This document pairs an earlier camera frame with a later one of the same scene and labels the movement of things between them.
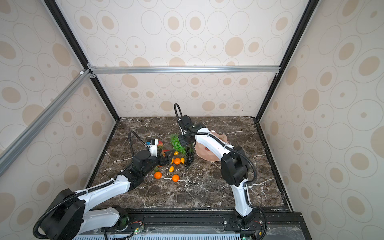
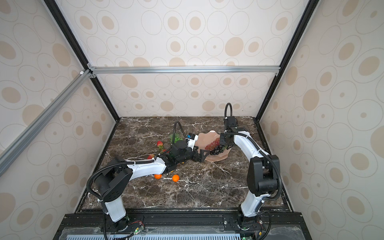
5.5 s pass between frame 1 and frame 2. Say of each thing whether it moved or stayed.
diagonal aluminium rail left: stayed
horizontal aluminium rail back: stayed
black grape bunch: moved
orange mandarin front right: stayed
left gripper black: moved
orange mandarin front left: stayed
